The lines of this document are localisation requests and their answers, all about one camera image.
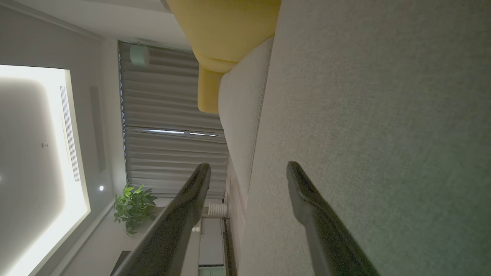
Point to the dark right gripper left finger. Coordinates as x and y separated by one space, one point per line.
168 237

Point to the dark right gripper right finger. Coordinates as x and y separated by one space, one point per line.
326 237

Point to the white cabinet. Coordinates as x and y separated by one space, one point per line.
211 241

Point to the green leafy plant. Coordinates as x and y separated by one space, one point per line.
134 209

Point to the white ribbed vase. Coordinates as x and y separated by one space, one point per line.
217 209

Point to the grey pleated curtain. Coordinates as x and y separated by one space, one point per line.
168 99

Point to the grey sofa back cushion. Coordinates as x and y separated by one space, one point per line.
241 107

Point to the yellow sofa base block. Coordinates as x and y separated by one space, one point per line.
209 92

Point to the pale cylindrical lamp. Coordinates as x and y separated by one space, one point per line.
139 55

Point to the yellow sofa cushion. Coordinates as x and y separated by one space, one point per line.
226 27

